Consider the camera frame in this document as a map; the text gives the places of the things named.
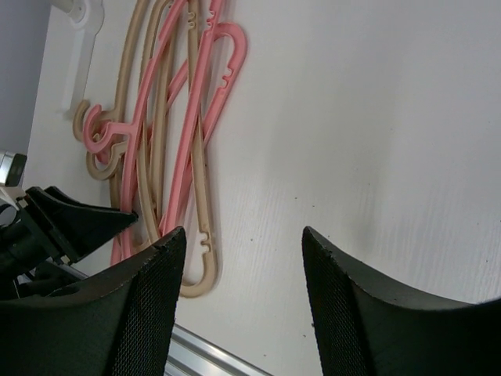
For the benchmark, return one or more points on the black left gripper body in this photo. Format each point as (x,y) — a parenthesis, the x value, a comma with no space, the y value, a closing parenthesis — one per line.
(30,264)

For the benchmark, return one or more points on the beige thick hanger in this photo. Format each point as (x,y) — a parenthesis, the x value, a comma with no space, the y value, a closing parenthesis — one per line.
(191,145)
(107,164)

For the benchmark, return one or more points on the beige inner thick hanger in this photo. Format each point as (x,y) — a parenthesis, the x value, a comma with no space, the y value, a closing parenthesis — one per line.
(191,145)

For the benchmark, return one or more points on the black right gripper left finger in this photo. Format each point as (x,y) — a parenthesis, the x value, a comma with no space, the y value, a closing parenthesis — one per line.
(117,322)

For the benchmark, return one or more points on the white left rack foot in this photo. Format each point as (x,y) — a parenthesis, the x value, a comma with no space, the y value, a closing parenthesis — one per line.
(86,17)

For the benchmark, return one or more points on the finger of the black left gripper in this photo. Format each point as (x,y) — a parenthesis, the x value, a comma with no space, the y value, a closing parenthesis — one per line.
(76,229)

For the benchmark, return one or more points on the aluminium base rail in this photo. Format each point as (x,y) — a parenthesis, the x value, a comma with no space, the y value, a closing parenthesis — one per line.
(189,354)

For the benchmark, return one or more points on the beige outer thick hanger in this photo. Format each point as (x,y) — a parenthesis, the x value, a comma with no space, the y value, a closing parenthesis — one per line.
(107,164)

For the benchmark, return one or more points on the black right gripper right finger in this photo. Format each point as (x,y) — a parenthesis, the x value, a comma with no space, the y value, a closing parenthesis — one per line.
(367,323)

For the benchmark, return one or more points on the pink upper thick hanger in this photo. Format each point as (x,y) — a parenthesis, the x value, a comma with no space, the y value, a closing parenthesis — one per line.
(147,179)

